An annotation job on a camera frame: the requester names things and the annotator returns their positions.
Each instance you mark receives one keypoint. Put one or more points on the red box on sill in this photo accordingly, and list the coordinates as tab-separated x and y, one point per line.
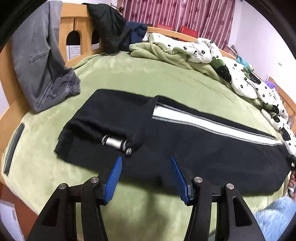
160	26
189	32

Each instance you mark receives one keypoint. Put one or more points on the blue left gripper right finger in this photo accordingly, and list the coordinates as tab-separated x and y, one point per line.
184	189

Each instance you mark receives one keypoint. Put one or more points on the white floral quilt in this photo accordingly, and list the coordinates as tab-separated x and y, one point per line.
204	56

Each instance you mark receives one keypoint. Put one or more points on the black pants with white stripe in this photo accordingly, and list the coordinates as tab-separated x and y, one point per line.
219	150

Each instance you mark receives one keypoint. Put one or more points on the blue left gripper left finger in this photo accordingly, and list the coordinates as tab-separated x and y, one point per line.
112	180

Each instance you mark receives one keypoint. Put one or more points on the wooden bed frame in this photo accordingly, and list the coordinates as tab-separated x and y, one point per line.
75	17

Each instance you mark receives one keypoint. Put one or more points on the pink striped curtain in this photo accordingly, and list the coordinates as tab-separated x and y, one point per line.
212	19

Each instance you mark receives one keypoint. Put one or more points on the silver cylindrical gripper part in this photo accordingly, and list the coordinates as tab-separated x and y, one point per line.
118	144

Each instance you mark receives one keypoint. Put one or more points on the green fleece bed sheet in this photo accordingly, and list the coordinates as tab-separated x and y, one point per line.
135	212

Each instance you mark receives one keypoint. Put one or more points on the grey jeans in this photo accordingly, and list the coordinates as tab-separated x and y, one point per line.
39	66

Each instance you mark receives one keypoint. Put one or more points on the navy blue garment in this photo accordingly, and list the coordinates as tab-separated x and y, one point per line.
135	34

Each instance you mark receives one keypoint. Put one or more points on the black garment on headboard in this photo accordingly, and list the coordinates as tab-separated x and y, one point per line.
111	26

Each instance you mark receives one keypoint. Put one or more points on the person's right hand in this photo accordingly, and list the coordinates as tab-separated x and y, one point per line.
291	184

